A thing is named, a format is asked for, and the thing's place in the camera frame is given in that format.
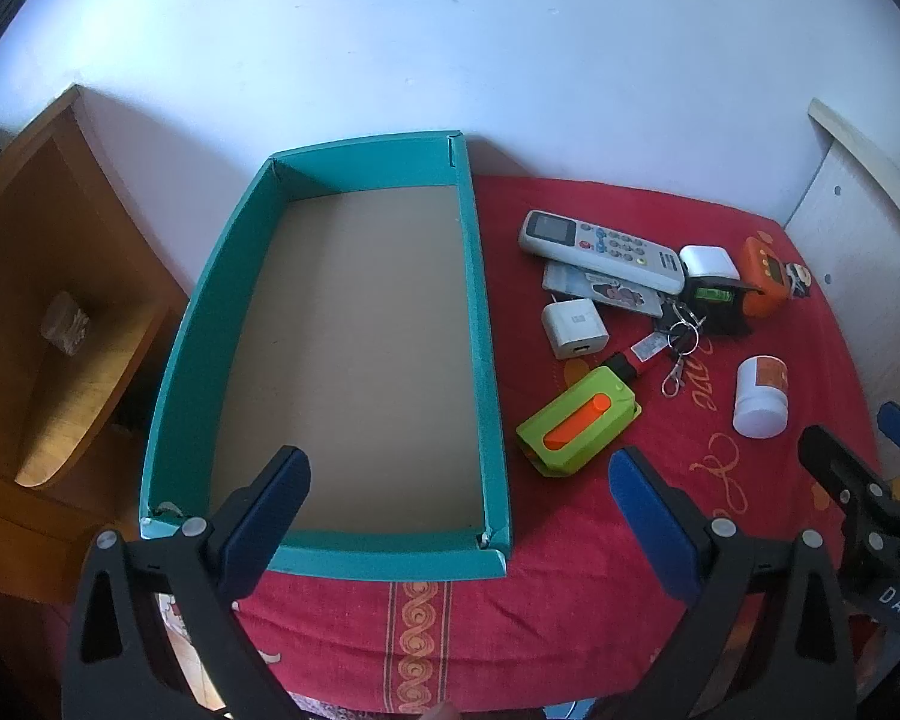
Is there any red tube with black cap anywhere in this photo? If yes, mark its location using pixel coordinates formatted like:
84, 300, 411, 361
598, 334, 668, 380

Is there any black key bunch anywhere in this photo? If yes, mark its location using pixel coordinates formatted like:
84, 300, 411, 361
649, 298, 710, 397

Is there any white charger adapter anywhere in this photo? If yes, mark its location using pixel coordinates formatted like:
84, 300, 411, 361
541, 298, 610, 359

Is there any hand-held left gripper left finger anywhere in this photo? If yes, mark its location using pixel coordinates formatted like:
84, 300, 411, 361
60, 446, 312, 720

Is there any orange digital timer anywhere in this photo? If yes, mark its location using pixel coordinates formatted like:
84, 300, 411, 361
742, 236, 792, 316

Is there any small glass jar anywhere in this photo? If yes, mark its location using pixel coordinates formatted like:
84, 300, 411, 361
41, 291, 91, 355

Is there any printed card packet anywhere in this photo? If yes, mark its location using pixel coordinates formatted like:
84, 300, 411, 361
541, 261, 665, 316

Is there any white remote control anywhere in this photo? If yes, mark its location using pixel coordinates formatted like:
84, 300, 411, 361
517, 210, 687, 295

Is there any red printed blanket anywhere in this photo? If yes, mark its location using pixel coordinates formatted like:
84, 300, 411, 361
150, 176, 882, 717

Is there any white earbuds case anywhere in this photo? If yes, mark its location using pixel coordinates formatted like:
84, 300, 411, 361
679, 244, 740, 286

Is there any wooden shelf cabinet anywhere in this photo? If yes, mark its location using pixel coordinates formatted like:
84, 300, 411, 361
0, 84, 196, 720

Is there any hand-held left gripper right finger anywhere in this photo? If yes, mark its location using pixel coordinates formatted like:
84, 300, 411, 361
607, 446, 860, 720

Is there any black and green gadget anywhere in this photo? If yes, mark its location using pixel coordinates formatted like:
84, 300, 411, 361
682, 277, 755, 338

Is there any light wooden headboard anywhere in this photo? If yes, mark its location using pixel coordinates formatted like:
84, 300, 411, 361
784, 97, 900, 451

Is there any teal cardboard box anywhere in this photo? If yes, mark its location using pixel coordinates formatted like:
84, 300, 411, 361
139, 131, 512, 582

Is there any green and orange utility knife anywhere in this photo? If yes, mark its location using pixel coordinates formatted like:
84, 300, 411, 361
516, 364, 642, 479

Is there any white jar with orange label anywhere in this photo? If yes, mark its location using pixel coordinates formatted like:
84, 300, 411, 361
733, 355, 791, 440

